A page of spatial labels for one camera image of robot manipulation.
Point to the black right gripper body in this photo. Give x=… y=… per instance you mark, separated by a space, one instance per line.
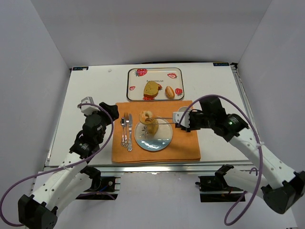
x=192 y=120

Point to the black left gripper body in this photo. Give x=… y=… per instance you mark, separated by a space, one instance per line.
x=107 y=110

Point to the bagel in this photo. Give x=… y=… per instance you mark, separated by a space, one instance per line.
x=146 y=117

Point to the metal serving tongs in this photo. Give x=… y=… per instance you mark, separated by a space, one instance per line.
x=159 y=121

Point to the oblong golden bread roll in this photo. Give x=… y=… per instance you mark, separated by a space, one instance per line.
x=152 y=126

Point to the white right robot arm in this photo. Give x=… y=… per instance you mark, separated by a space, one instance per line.
x=277 y=184

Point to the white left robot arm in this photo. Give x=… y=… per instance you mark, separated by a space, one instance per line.
x=41 y=209

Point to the small round bread bun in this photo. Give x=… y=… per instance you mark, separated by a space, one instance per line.
x=169 y=92

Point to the brown bread slice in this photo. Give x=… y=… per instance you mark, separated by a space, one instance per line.
x=151 y=89

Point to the silver spoon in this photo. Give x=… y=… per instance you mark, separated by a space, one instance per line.
x=123 y=128

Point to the silver fork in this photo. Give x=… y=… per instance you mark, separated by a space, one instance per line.
x=126 y=122

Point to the yellow mug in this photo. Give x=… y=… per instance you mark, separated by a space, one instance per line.
x=184 y=109

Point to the orange placemat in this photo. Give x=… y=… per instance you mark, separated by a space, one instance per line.
x=183 y=146

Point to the white and blue plate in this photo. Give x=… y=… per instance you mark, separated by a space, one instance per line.
x=156 y=142

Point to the silver knife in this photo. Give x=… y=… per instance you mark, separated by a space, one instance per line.
x=130 y=133

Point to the strawberry print white tray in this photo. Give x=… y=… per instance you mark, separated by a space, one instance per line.
x=138 y=78

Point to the left blue table label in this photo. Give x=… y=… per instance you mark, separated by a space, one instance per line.
x=80 y=68

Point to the blue table label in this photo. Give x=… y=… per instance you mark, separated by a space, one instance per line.
x=221 y=64
x=80 y=68

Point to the right blue table label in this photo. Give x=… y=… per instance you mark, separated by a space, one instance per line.
x=221 y=64

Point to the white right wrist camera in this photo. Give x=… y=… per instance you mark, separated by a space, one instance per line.
x=181 y=118

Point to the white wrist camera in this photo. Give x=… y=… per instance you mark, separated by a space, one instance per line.
x=87 y=108
x=181 y=118

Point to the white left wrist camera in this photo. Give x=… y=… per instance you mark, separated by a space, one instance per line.
x=87 y=108

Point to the aluminium table frame rail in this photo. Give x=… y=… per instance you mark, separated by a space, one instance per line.
x=199 y=168

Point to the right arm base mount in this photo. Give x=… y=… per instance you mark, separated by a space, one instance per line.
x=211 y=191

